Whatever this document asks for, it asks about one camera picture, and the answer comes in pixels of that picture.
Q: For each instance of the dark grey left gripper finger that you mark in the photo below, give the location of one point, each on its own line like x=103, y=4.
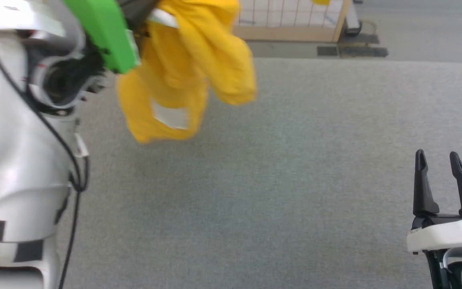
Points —
x=136, y=10

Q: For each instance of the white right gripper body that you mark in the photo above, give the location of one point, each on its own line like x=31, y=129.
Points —
x=443, y=235

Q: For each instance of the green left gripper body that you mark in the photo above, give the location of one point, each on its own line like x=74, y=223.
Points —
x=106, y=36

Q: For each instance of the yellow printed t-shirt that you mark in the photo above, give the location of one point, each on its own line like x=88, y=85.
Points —
x=191, y=60

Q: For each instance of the grey fabric sofa cushion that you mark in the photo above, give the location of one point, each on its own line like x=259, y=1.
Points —
x=275, y=180

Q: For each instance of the lemon print partition screen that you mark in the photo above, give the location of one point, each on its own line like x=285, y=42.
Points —
x=291, y=20

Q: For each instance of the black floor plate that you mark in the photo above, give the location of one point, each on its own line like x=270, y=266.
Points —
x=351, y=51

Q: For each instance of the grey metal partition foot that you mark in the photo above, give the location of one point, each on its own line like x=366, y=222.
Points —
x=353, y=22

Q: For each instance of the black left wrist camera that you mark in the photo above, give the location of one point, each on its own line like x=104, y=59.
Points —
x=88, y=66

